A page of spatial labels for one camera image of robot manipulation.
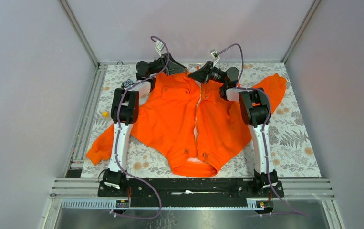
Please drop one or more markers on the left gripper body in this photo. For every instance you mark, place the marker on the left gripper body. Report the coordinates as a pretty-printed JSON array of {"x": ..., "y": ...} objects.
[{"x": 158, "y": 66}]

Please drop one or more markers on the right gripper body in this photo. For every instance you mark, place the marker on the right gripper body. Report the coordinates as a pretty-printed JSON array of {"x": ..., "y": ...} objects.
[{"x": 217, "y": 75}]

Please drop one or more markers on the orange zip jacket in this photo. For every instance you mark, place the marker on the orange zip jacket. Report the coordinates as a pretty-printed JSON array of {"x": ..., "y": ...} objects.
[{"x": 191, "y": 125}]

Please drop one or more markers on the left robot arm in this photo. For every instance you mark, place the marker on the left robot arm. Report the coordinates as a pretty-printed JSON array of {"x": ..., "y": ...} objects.
[{"x": 125, "y": 111}]

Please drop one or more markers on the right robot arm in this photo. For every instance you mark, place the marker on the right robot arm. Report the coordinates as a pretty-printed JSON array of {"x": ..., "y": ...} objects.
[{"x": 255, "y": 108}]

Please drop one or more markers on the yellow toy block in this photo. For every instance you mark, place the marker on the yellow toy block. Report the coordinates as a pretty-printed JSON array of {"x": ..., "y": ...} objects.
[{"x": 105, "y": 114}]

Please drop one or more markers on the floral table mat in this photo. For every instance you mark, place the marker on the floral table mat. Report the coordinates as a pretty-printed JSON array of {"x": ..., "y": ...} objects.
[{"x": 290, "y": 151}]

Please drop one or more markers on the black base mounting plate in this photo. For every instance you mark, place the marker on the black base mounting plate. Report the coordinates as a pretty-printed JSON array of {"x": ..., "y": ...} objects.
[{"x": 185, "y": 193}]

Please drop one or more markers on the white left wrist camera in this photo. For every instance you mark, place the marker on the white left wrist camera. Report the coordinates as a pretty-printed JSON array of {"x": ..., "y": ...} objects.
[{"x": 159, "y": 47}]

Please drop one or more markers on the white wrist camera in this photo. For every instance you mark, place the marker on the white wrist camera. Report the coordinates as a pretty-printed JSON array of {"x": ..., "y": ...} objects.
[
  {"x": 159, "y": 47},
  {"x": 214, "y": 54}
]

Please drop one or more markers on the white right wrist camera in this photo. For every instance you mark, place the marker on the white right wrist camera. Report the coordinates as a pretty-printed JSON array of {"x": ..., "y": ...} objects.
[{"x": 214, "y": 54}]

